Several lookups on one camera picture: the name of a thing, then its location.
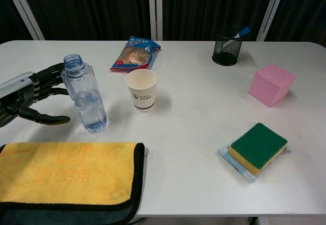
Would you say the black and silver left hand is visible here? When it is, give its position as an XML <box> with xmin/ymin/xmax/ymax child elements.
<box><xmin>0</xmin><ymin>62</ymin><xmax>71</xmax><ymax>128</ymax></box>

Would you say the transparent plastic water bottle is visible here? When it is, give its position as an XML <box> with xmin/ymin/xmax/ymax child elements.
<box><xmin>60</xmin><ymin>53</ymin><xmax>110</xmax><ymax>133</ymax></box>

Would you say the white paper cup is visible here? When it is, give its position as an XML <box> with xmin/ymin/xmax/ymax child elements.
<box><xmin>125</xmin><ymin>69</ymin><xmax>158</xmax><ymax>113</ymax></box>

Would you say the yellow towel with black edge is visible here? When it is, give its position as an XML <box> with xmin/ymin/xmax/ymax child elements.
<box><xmin>0</xmin><ymin>142</ymin><xmax>146</xmax><ymax>225</ymax></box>

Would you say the blue red snack bag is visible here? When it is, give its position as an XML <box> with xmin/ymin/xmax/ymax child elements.
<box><xmin>110</xmin><ymin>36</ymin><xmax>163</xmax><ymax>72</ymax></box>

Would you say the black mesh pen holder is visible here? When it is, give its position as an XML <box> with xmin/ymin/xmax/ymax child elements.
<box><xmin>211</xmin><ymin>25</ymin><xmax>245</xmax><ymax>66</ymax></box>

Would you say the light blue folded cloth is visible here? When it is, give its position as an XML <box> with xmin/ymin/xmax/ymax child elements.
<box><xmin>217</xmin><ymin>143</ymin><xmax>292</xmax><ymax>184</ymax></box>

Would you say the blue capped white marker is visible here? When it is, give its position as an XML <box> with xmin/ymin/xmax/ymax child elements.
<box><xmin>224</xmin><ymin>26</ymin><xmax>252</xmax><ymax>49</ymax></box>

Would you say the green and yellow sponge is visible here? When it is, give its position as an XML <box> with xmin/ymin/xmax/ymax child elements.
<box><xmin>227</xmin><ymin>122</ymin><xmax>288</xmax><ymax>177</ymax></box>

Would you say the pink foam cube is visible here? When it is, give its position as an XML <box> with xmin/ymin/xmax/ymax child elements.
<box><xmin>248</xmin><ymin>63</ymin><xmax>297</xmax><ymax>107</ymax></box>

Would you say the white frame post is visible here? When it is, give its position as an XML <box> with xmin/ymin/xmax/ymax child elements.
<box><xmin>147</xmin><ymin>0</ymin><xmax>164</xmax><ymax>41</ymax></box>
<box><xmin>2</xmin><ymin>0</ymin><xmax>45</xmax><ymax>41</ymax></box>
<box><xmin>256</xmin><ymin>0</ymin><xmax>288</xmax><ymax>42</ymax></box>

